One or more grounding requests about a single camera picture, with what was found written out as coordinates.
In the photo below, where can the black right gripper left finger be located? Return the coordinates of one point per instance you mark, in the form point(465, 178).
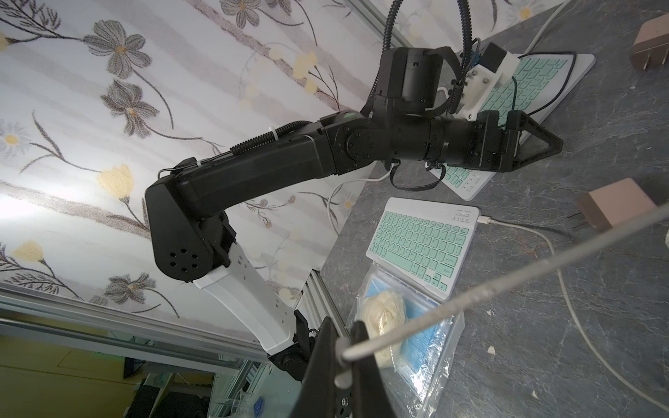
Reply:
point(318, 395)

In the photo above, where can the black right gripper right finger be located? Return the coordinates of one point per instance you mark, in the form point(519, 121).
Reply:
point(369, 398)

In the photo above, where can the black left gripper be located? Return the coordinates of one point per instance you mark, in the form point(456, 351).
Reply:
point(483, 145)

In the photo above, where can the green white keyboard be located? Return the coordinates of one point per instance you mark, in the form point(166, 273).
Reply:
point(543, 81)
point(424, 242)

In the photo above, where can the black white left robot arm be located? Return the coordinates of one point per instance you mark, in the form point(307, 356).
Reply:
point(422, 107)

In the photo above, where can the bag of blue masks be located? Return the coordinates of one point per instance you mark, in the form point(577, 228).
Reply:
point(415, 385)

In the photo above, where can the cream cloth bundle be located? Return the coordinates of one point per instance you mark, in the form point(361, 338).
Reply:
point(382, 313)

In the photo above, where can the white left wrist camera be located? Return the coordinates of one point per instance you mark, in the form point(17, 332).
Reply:
point(495, 68)

